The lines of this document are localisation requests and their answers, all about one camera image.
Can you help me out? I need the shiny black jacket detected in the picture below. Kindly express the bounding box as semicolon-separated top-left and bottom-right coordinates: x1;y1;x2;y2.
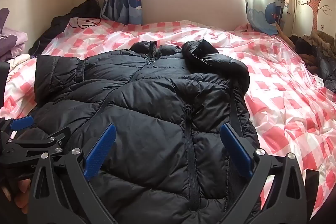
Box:
314;46;336;90

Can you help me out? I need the red checkered plastic bed sheet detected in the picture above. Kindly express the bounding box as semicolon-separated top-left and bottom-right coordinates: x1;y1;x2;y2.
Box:
0;19;336;203

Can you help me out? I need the brown clothes pile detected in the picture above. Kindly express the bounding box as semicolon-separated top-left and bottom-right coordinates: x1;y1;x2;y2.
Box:
289;30;336;67

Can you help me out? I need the cream blanket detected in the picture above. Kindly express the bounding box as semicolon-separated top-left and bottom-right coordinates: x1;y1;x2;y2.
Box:
5;54;31;75

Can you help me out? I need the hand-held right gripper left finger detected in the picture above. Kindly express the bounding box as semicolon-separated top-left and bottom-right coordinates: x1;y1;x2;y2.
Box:
28;124;117;224

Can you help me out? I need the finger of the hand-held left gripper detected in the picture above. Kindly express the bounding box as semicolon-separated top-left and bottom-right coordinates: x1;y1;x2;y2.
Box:
0;116;34;135
3;126;71;156

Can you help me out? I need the purple quilt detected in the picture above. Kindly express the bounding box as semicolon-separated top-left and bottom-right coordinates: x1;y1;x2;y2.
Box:
0;7;28;62

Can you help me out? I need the black clothes pile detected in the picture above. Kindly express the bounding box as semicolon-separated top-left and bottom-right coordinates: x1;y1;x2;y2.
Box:
28;0;103;55

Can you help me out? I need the black puffer jacket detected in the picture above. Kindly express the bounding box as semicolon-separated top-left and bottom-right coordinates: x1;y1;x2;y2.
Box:
34;39;260;224

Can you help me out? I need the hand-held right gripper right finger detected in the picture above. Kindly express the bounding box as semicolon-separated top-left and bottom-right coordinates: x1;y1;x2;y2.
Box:
220;123;310;224

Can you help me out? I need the person's left hand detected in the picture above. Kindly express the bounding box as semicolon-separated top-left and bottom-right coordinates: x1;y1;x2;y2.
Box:
0;178;32;215

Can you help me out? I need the black cable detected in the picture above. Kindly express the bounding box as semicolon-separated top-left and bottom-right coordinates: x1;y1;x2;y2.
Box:
76;0;103;29

